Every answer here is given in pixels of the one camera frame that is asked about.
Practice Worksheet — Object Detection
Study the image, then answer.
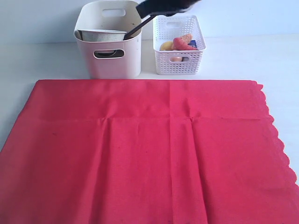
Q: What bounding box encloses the dark wooden chopstick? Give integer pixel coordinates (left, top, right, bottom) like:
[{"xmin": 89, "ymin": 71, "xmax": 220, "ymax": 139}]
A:
[{"xmin": 123, "ymin": 15, "xmax": 155, "ymax": 40}]

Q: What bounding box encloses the cream plastic tub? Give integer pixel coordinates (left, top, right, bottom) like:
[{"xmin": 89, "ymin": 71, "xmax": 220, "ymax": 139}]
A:
[{"xmin": 74, "ymin": 0, "xmax": 142, "ymax": 79}]

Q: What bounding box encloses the blue white milk carton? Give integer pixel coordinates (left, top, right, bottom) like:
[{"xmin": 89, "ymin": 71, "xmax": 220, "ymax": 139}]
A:
[{"xmin": 188, "ymin": 40, "xmax": 197, "ymax": 48}]

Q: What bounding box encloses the brown egg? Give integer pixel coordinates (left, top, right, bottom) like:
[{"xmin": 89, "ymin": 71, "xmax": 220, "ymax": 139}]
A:
[{"xmin": 170, "ymin": 56, "xmax": 183, "ymax": 62}]

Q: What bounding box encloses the yellow lemon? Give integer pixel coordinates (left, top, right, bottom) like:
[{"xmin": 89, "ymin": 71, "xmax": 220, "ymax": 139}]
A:
[{"xmin": 159, "ymin": 41, "xmax": 174, "ymax": 51}]

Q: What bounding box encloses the red sausage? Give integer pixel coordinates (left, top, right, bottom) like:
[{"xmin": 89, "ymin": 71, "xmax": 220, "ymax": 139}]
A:
[{"xmin": 173, "ymin": 37, "xmax": 198, "ymax": 51}]

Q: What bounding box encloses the white perforated plastic basket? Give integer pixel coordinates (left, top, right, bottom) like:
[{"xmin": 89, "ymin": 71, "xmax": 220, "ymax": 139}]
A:
[{"xmin": 153, "ymin": 14, "xmax": 206, "ymax": 75}]

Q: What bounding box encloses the pale green ceramic bowl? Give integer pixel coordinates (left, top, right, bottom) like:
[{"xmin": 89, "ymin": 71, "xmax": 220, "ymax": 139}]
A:
[{"xmin": 78, "ymin": 29, "xmax": 127, "ymax": 58}]

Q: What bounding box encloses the red tablecloth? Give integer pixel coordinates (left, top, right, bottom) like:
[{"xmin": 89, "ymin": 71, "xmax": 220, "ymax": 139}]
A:
[{"xmin": 0, "ymin": 80, "xmax": 299, "ymax": 224}]

